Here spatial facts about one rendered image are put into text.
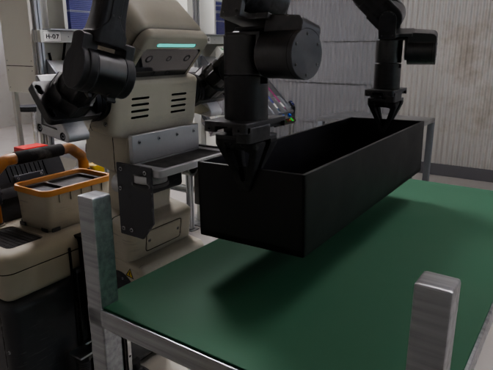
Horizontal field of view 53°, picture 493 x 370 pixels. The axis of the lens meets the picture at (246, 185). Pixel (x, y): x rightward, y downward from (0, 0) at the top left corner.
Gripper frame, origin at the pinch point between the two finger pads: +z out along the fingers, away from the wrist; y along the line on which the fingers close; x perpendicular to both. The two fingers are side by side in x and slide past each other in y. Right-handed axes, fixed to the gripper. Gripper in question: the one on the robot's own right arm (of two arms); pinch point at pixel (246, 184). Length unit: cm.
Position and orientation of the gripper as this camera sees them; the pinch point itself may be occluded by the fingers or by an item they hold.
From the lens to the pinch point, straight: 66.9
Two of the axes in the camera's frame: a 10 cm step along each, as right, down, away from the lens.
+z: 0.0, 9.7, 2.6
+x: -8.3, -1.4, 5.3
